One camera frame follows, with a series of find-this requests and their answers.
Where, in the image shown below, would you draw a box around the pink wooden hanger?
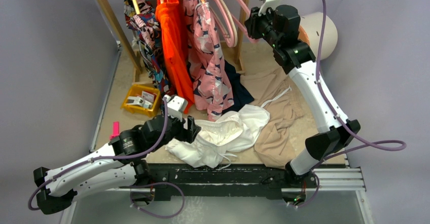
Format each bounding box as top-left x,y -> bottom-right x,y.
225,0 -> 257,44
213,0 -> 238,48

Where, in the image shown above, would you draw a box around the comic print shorts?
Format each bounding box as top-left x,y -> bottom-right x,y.
124,0 -> 176,95

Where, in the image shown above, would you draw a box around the navy blue shorts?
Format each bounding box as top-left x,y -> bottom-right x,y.
223,60 -> 254,114

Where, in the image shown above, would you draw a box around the round white drawer cabinet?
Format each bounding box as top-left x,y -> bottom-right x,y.
298,12 -> 338,60

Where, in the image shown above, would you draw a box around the wooden clothes rack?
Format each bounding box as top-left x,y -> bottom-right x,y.
96,0 -> 246,86

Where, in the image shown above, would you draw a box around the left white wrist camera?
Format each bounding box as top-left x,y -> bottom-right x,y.
163,95 -> 188,121

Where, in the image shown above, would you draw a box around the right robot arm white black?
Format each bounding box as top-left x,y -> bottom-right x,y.
244,5 -> 361,187

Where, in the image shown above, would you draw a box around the orange mesh shorts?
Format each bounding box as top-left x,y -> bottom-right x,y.
156,0 -> 194,114

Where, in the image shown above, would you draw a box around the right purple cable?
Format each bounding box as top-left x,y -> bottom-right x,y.
265,0 -> 407,169

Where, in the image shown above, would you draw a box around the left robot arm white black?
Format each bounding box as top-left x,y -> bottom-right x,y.
27,116 -> 201,215

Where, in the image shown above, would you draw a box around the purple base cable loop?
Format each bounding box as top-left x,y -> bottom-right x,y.
129,182 -> 186,219

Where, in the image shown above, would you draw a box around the white item in bin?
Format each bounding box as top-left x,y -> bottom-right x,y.
125,96 -> 153,109

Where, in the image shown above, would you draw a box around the pink shark print shorts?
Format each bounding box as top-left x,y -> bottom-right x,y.
183,0 -> 234,121

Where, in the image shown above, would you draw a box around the yellow plastic bin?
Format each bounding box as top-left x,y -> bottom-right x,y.
121,85 -> 161,117

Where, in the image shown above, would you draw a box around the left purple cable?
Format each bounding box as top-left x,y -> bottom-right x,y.
27,99 -> 169,211

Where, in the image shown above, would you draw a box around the pink plastic clip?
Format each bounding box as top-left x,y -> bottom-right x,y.
110,121 -> 120,140

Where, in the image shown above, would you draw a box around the beige shorts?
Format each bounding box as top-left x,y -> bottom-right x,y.
241,67 -> 317,169

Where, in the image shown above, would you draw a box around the white shorts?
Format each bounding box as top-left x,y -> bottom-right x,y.
165,87 -> 291,168

